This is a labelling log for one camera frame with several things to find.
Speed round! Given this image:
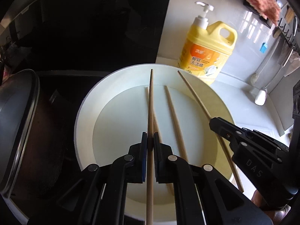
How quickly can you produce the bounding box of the person's right hand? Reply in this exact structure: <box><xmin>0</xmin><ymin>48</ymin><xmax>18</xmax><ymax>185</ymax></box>
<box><xmin>250</xmin><ymin>189</ymin><xmax>287</xmax><ymax>224</ymax></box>

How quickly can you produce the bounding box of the metal spatula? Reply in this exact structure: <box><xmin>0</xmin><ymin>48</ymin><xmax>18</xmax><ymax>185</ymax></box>
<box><xmin>254</xmin><ymin>48</ymin><xmax>294</xmax><ymax>106</ymax></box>

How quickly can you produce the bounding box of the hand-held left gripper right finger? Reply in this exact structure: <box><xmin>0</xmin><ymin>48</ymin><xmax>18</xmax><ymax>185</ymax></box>
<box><xmin>153</xmin><ymin>132</ymin><xmax>273</xmax><ymax>225</ymax></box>

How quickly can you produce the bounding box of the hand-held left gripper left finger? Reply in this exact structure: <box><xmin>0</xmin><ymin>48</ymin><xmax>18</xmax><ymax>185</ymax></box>
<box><xmin>28</xmin><ymin>132</ymin><xmax>148</xmax><ymax>225</ymax></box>

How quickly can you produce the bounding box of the white bottle brush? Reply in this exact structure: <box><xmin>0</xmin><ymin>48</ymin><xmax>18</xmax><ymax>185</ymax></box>
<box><xmin>250</xmin><ymin>36</ymin><xmax>280</xmax><ymax>84</ymax></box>

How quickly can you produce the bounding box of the metal pot lid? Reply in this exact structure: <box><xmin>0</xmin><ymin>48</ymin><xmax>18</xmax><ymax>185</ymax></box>
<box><xmin>0</xmin><ymin>69</ymin><xmax>40</xmax><ymax>195</ymax></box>

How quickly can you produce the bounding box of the white round bowl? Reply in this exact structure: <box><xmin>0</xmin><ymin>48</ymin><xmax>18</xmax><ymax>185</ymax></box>
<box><xmin>74</xmin><ymin>63</ymin><xmax>237</xmax><ymax>223</ymax></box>

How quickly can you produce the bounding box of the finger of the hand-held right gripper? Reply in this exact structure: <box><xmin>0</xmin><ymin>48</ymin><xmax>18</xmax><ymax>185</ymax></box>
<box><xmin>209</xmin><ymin>117</ymin><xmax>244</xmax><ymax>149</ymax></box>

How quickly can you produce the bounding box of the long wooden chopstick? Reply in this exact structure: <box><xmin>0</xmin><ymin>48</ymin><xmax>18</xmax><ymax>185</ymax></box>
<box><xmin>146</xmin><ymin>69</ymin><xmax>155</xmax><ymax>225</ymax></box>
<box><xmin>144</xmin><ymin>87</ymin><xmax>175</xmax><ymax>195</ymax></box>
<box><xmin>164</xmin><ymin>85</ymin><xmax>188</xmax><ymax>163</ymax></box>
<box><xmin>177</xmin><ymin>70</ymin><xmax>245</xmax><ymax>193</ymax></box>

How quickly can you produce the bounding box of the yellow dish soap pump bottle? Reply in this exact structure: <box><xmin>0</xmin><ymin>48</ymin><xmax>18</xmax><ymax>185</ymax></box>
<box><xmin>177</xmin><ymin>1</ymin><xmax>238</xmax><ymax>85</ymax></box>

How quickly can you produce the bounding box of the black wok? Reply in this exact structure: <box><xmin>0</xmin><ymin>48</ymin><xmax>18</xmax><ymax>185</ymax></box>
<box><xmin>14</xmin><ymin>70</ymin><xmax>113</xmax><ymax>216</ymax></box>

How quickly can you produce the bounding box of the white cloth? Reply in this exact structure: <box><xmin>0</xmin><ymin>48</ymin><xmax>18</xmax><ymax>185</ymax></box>
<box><xmin>284</xmin><ymin>52</ymin><xmax>300</xmax><ymax>77</ymax></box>

